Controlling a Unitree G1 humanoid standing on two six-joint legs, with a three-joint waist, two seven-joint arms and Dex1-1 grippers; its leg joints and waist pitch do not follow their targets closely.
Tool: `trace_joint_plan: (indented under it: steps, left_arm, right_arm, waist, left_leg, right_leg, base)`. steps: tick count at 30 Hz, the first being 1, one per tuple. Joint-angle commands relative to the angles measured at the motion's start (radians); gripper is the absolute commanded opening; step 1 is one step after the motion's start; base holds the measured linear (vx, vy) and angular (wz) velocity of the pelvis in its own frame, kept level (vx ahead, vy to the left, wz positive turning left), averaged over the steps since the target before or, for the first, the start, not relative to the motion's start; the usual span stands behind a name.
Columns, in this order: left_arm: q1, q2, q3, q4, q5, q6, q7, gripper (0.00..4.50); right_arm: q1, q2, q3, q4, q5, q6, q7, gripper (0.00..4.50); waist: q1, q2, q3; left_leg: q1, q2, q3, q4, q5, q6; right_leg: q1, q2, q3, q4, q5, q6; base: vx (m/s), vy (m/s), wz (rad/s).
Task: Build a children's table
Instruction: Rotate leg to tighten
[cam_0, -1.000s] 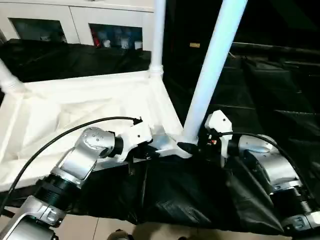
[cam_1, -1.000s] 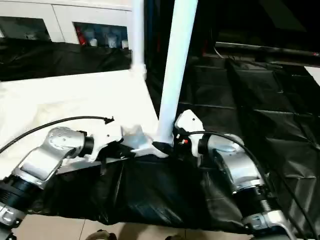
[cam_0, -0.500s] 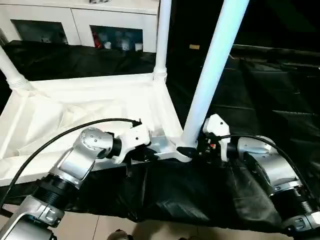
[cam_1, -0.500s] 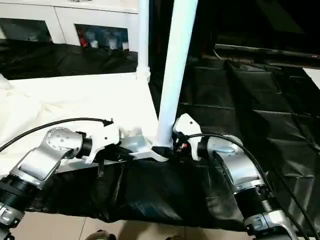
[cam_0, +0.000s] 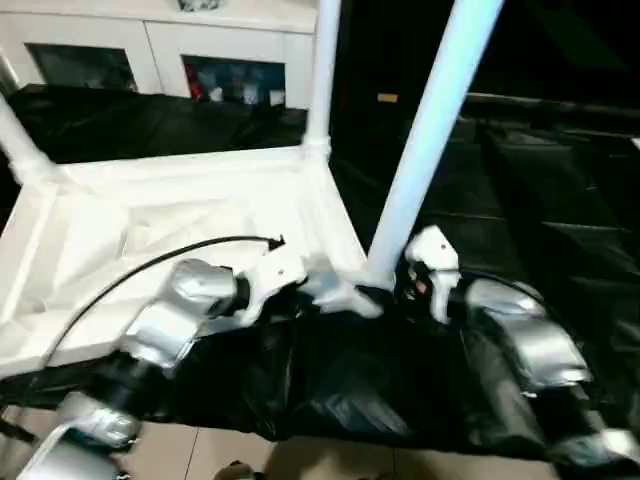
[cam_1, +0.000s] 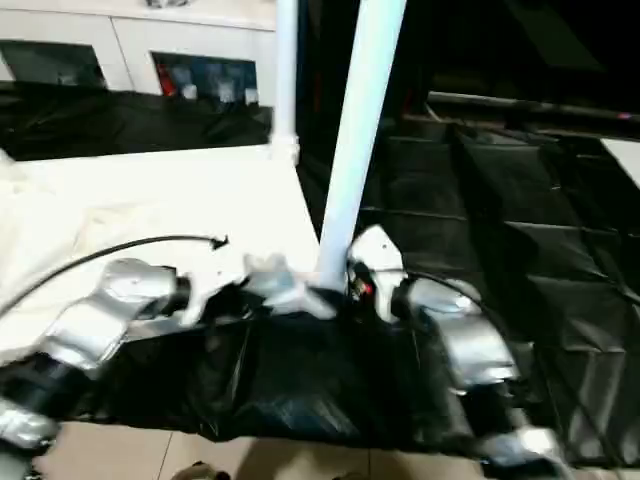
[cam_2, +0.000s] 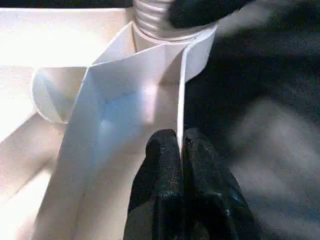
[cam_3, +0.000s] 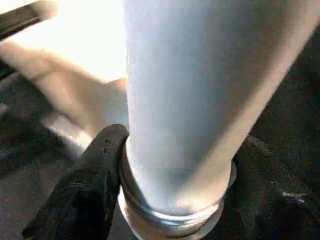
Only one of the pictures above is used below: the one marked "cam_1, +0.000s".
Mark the white plastic table top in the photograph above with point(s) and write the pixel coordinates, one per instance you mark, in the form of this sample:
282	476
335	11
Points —
120	200

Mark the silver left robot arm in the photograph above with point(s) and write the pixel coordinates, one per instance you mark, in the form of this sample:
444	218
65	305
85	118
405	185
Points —
90	320

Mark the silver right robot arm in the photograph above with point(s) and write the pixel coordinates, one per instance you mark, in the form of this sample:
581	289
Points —
460	330

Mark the black plastic mat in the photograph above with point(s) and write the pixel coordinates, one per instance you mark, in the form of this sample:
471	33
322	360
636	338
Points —
520	280

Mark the dark grey rounded object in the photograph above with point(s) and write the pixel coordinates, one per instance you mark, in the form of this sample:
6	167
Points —
195	472

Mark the white glass-door cabinet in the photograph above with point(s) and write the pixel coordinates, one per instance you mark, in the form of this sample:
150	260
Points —
120	45

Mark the white flat board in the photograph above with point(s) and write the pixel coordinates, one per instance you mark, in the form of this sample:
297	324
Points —
625	160

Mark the crumpled grey object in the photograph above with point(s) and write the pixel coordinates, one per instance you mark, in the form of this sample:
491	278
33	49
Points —
168	3

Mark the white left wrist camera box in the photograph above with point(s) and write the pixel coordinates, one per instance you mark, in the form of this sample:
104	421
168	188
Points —
215	280

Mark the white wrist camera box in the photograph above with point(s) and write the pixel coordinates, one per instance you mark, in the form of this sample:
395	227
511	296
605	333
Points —
378	250
215	280

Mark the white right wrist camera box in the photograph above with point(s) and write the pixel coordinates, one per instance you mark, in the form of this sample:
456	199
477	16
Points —
378	250

